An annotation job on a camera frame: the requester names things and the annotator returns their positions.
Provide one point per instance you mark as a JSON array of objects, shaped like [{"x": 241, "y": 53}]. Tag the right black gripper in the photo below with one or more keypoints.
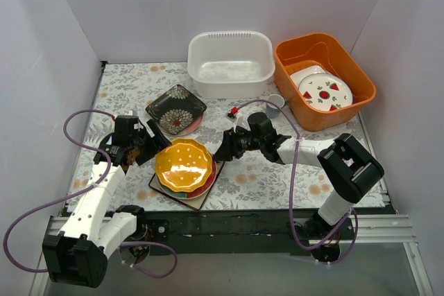
[{"x": 232, "y": 143}]

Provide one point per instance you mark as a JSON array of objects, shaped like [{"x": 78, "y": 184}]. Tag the small grey white cup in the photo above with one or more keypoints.
[{"x": 274, "y": 104}]

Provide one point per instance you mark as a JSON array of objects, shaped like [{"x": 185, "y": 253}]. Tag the yellow dotted scalloped plate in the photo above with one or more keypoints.
[{"x": 184, "y": 166}]

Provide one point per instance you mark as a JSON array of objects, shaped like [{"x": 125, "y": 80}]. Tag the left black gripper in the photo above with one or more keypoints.
[{"x": 146, "y": 146}]

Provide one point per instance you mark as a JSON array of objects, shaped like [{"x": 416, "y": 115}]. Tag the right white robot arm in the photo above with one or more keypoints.
[{"x": 350, "y": 168}]

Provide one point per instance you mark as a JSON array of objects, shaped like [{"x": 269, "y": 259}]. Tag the watermelon pattern round plate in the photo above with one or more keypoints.
[{"x": 325, "y": 92}]

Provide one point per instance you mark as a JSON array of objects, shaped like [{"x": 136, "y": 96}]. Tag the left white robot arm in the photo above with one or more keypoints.
[{"x": 78, "y": 254}]

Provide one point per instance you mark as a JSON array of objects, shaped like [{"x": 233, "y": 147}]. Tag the black floral square plate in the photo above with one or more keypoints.
[{"x": 176, "y": 109}]

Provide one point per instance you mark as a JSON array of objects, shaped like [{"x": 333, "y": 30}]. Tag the white plastic bin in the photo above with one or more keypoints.
[{"x": 230, "y": 64}]

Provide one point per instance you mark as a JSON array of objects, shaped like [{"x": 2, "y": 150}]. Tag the red and teal round plate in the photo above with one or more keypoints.
[{"x": 194, "y": 194}]

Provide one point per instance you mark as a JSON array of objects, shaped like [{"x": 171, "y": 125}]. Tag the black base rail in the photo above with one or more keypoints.
[{"x": 266, "y": 231}]

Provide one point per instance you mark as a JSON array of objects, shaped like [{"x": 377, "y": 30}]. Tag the square dark rimmed plate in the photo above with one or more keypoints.
[{"x": 195, "y": 204}]

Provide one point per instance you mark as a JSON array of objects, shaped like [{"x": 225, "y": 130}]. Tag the orange plastic bin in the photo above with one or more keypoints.
[{"x": 327, "y": 52}]

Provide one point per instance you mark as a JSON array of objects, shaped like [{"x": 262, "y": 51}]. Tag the white plate in orange bin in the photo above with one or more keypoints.
[{"x": 298, "y": 76}]

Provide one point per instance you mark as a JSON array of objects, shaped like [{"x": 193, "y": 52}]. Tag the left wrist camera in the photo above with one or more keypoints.
[{"x": 135, "y": 121}]

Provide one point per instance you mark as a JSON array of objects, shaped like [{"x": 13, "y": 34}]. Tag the floral patterned table mat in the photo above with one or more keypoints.
[{"x": 247, "y": 183}]

